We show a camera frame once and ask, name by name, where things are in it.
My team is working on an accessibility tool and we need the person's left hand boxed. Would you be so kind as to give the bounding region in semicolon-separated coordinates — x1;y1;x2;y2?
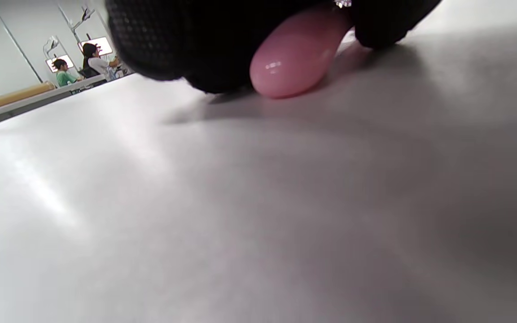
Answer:
105;0;442;94

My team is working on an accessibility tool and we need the pink handled baby spoon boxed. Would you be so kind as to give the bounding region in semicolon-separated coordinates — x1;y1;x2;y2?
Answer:
250;0;355;99

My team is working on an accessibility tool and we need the long wooden bar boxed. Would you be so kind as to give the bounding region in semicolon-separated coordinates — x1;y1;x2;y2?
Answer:
0;82;57;116

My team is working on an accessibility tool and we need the lit wall screen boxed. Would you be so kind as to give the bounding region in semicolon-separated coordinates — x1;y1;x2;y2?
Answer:
78;36;113;57
45;55;75;73

